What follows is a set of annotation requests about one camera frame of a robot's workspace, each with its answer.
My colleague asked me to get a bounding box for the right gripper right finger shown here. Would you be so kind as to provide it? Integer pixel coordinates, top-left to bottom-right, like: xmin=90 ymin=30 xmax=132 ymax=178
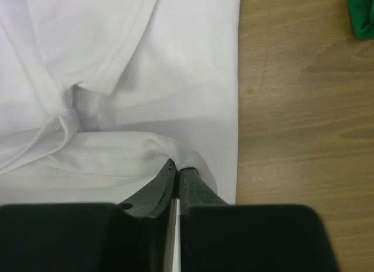
xmin=178 ymin=168 xmax=340 ymax=271

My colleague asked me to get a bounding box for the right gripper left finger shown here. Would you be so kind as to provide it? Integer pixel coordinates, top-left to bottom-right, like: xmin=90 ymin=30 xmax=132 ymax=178
xmin=1 ymin=160 xmax=177 ymax=271

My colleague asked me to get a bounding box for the white t-shirt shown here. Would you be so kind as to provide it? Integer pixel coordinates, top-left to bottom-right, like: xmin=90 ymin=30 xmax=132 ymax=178
xmin=0 ymin=0 xmax=243 ymax=272

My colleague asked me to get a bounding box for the folded green t-shirt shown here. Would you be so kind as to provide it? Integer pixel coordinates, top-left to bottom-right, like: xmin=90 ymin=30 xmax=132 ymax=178
xmin=347 ymin=0 xmax=373 ymax=40

